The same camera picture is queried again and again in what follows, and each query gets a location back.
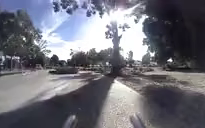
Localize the row of distant trees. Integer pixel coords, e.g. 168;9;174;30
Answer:
49;47;152;68

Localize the tall tree with pale trunk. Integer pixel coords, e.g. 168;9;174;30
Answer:
52;0;141;76

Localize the dark parked car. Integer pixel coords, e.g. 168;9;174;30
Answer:
55;66;80;75

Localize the grey concrete footpath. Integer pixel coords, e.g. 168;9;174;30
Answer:
58;78;158;128

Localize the robot's own part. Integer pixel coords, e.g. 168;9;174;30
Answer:
62;114;79;128
129;112;146;128

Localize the bare dirt verge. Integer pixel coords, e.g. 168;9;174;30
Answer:
115;67;205;128

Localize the grey asphalt road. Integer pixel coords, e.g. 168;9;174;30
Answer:
0;69;106;118

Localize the large dark tree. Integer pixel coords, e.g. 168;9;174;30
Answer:
136;0;205;72

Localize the leafy green tree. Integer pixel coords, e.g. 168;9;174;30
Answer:
0;3;52;72

